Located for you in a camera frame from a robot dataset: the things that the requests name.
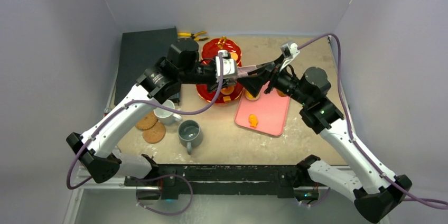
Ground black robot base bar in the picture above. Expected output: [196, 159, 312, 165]
[124, 155, 320, 199]

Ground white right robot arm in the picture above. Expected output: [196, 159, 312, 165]
[237, 63, 412, 223]

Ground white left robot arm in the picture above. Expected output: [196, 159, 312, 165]
[66, 39, 238, 186]

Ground yellow glazed donut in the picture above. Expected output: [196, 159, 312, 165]
[245, 90, 260, 101]

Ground brown croissant bread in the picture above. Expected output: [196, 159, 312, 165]
[276, 90, 287, 97]

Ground red three-tier cake stand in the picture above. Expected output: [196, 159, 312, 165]
[195, 36, 245, 105]

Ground pink serving tray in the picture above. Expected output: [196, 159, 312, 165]
[234, 86, 290, 136]

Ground round yellow cracker bottom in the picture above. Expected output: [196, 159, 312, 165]
[230, 52, 239, 62]

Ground fish shaped yellow cookie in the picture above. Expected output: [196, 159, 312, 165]
[248, 114, 258, 128]

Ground white ceramic mug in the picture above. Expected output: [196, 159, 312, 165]
[154, 100, 182, 125]

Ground dark grey box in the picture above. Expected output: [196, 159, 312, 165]
[114, 27, 178, 105]

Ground grey ceramic mug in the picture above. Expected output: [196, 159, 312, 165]
[178, 120, 204, 155]

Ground woven round coaster upper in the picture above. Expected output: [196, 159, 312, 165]
[135, 111, 158, 130]

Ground woven round coaster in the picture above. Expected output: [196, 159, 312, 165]
[135, 111, 158, 130]
[142, 122, 166, 144]

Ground woven round coaster lower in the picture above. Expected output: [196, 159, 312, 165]
[142, 122, 166, 144]

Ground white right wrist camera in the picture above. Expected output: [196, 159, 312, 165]
[280, 42, 300, 71]

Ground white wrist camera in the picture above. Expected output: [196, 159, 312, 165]
[215, 50, 238, 82]
[280, 42, 300, 71]

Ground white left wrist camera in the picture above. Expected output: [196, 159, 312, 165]
[215, 50, 238, 82]

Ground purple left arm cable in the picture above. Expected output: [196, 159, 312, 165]
[66, 52, 225, 191]

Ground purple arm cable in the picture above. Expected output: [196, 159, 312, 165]
[297, 33, 448, 211]
[66, 52, 225, 191]

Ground yellow handled pliers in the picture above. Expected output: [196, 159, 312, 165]
[178, 31, 210, 42]

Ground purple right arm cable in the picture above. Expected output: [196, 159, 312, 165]
[297, 33, 448, 211]

